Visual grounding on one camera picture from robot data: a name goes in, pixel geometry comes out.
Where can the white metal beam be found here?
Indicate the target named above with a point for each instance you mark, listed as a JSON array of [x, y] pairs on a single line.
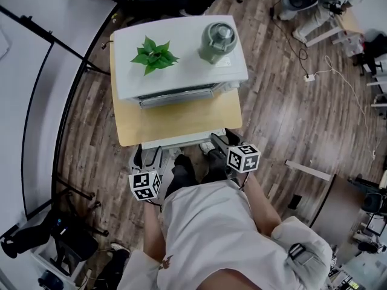
[[308, 169]]

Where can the white oven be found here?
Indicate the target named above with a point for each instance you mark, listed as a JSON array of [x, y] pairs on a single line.
[[181, 71]]

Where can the black framed whiteboard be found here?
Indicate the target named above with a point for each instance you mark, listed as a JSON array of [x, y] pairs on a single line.
[[12, 116]]

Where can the person's right white shoe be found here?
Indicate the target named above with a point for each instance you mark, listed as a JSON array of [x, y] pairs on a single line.
[[207, 147]]

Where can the square wooden table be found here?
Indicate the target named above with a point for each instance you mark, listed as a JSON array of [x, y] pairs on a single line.
[[181, 122]]

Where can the person's white shirt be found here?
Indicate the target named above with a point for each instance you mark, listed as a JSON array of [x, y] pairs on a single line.
[[211, 228]]

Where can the person's white shoe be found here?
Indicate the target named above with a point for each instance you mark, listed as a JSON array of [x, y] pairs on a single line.
[[175, 152], [207, 147]]

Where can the person's left white shoe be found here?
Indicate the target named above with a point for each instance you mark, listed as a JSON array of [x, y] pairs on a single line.
[[175, 152]]

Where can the person's left forearm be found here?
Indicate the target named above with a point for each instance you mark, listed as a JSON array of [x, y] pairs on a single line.
[[154, 234]]

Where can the person's dark trousers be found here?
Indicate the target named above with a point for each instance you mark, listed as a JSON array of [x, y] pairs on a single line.
[[184, 174]]

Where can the person's right forearm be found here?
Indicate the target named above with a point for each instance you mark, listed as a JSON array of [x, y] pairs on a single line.
[[263, 210]]

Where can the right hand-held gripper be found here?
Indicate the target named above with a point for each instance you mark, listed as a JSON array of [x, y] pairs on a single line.
[[243, 159]]

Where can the green shaker bottle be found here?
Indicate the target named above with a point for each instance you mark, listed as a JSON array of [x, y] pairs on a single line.
[[216, 39]]

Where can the white power strip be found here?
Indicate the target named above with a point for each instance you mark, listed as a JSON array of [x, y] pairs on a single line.
[[309, 78]]

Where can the wooden desk with white legs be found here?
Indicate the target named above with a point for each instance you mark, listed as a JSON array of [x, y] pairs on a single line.
[[352, 20]]

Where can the white keyboard tray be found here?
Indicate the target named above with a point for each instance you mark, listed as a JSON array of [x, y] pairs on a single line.
[[175, 142]]

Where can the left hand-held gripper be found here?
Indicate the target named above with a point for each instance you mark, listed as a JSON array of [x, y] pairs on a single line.
[[145, 184]]

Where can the small green potted plant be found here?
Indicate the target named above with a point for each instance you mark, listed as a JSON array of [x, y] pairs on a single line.
[[152, 56]]

